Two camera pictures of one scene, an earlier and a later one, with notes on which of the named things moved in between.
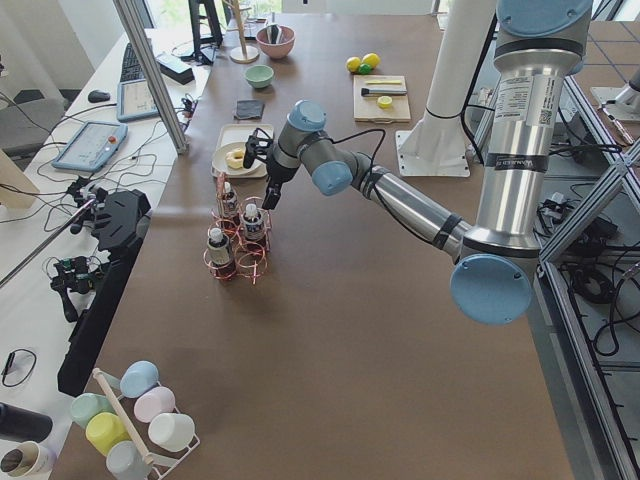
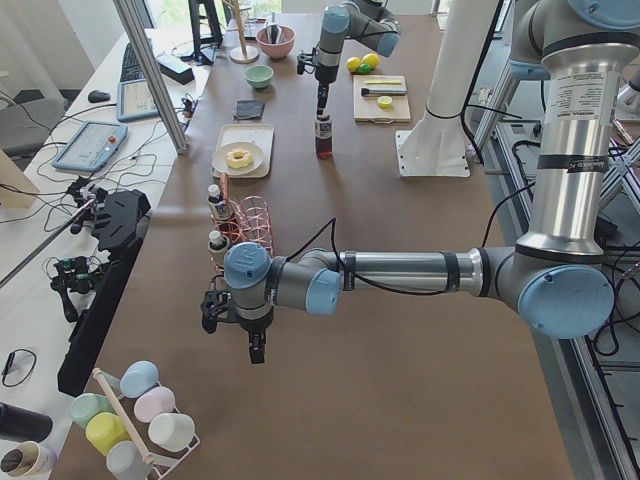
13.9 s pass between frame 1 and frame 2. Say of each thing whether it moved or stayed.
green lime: stayed
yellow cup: stayed
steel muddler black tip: stayed
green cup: stayed
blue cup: stayed
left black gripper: moved
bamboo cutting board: stayed
